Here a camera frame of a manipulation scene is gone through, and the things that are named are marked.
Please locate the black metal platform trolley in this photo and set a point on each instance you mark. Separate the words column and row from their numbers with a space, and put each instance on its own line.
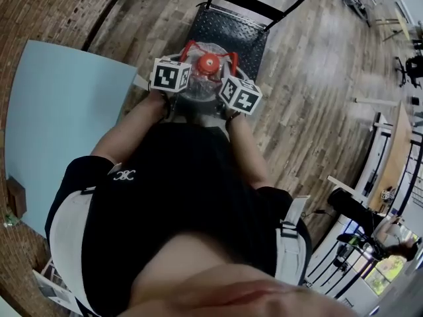
column 228, row 28

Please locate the white rack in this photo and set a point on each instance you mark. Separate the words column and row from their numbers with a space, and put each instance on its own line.
column 54, row 291

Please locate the spare hand-held gripper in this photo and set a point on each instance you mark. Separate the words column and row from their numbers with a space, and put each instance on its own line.
column 387, row 194

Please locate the black-framed window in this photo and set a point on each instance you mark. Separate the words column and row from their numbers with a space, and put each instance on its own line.
column 380, row 276

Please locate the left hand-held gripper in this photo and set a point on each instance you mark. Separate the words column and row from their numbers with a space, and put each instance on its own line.
column 170, row 76

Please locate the clear water jug red cap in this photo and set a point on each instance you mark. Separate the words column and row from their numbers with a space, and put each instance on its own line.
column 209, row 64

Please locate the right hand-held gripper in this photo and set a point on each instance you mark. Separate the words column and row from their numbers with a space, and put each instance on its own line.
column 243, row 99

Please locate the wooden desk with white frame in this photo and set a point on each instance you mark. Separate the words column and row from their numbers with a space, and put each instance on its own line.
column 395, row 150

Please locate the person's face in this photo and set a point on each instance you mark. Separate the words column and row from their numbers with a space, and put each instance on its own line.
column 215, row 286

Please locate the black office chair with jacket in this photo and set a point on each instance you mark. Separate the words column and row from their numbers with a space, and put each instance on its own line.
column 411, row 69

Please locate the brown wooden box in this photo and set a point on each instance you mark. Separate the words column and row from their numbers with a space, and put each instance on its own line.
column 16, row 197

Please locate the light blue table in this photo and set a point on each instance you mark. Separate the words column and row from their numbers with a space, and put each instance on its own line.
column 59, row 117

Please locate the person's right forearm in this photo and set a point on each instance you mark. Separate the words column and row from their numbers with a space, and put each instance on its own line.
column 246, row 150

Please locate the person's black shirt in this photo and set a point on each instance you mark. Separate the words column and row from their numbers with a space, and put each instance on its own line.
column 185, row 183

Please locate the small green item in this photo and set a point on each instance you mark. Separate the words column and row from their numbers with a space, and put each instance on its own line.
column 10, row 219

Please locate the person's left forearm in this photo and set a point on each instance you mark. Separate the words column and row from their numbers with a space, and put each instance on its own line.
column 132, row 127

